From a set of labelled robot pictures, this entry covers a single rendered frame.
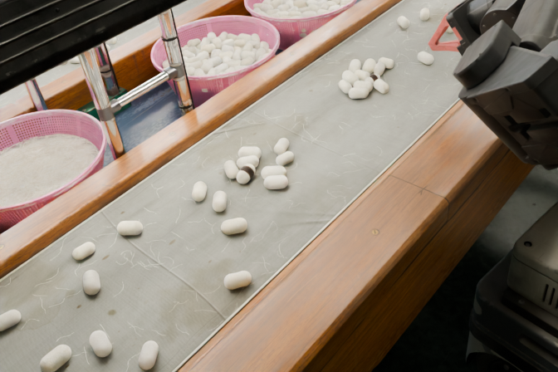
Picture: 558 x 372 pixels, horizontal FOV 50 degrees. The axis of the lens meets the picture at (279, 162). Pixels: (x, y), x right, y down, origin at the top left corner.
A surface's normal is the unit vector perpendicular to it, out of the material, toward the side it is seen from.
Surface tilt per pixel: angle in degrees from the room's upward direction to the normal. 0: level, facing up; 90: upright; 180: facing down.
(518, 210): 0
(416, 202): 0
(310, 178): 0
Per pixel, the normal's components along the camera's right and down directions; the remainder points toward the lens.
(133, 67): 0.75, 0.34
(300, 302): -0.11, -0.78
